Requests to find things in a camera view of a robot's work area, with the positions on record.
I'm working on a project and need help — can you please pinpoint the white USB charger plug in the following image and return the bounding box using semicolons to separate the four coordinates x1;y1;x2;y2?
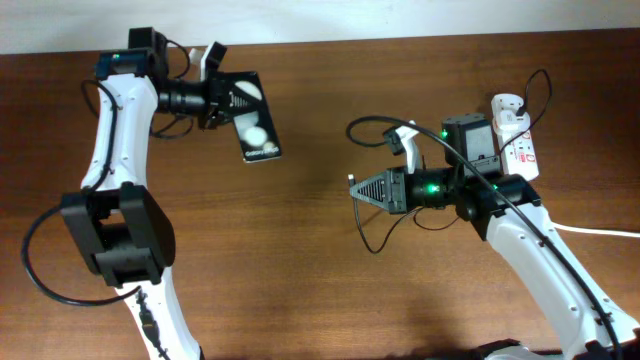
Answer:
493;110;531;135

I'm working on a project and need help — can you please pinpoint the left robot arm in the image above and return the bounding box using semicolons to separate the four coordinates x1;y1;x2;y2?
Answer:
61;27;281;359

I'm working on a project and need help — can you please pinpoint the white power strip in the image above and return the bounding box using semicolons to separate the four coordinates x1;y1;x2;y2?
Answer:
491;93;539;181

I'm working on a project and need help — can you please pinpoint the black charging cable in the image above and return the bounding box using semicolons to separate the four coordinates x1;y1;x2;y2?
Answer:
347;68;553;255

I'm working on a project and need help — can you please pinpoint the black smartphone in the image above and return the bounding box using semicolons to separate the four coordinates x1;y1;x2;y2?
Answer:
230;72;282;163

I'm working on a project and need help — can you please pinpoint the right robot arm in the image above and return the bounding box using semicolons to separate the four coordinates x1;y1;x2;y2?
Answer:
347;113;639;359

